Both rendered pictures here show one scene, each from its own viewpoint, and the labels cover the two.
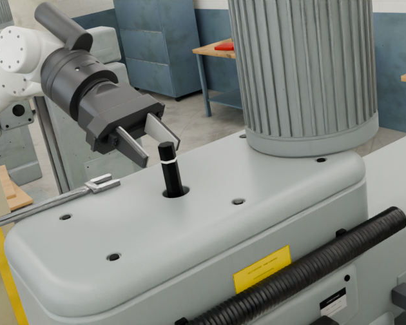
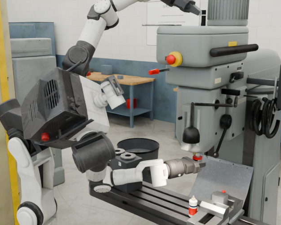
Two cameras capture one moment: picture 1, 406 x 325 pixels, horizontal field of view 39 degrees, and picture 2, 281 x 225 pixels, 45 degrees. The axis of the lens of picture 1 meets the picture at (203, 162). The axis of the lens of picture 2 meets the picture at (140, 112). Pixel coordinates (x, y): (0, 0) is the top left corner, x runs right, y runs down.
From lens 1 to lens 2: 113 cm
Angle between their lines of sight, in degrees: 22
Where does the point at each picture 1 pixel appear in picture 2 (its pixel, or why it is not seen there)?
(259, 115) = (219, 13)
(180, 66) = not seen: hidden behind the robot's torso
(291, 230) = (237, 37)
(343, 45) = not seen: outside the picture
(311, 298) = (236, 64)
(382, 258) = (246, 65)
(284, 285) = (240, 47)
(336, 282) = (240, 63)
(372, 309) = (243, 81)
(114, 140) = (189, 6)
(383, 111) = (158, 111)
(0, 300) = (3, 156)
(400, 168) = not seen: hidden behind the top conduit
